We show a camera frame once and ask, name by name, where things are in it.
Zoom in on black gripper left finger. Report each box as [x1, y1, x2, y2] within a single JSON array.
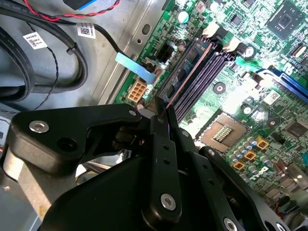
[[1, 96, 182, 224]]

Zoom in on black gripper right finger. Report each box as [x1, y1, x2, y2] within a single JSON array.
[[167, 105, 289, 231]]

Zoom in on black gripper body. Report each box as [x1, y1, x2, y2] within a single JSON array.
[[40, 156, 217, 231]]

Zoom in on RAM stick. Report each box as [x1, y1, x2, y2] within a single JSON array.
[[157, 39, 215, 108]]

